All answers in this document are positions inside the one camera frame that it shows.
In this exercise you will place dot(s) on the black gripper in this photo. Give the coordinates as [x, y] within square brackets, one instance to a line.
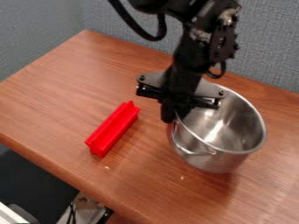
[180, 91]

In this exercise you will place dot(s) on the metal pot with handles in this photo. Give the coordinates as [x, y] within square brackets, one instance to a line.
[214, 138]

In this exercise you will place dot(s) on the red rectangular block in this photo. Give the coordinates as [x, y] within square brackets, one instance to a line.
[112, 129]

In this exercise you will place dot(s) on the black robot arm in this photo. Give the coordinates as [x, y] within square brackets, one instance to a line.
[207, 45]

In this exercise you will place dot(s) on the white object bottom left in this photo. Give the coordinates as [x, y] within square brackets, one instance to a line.
[10, 217]

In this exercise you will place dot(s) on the metal table leg frame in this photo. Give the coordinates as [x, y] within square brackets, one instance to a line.
[86, 211]

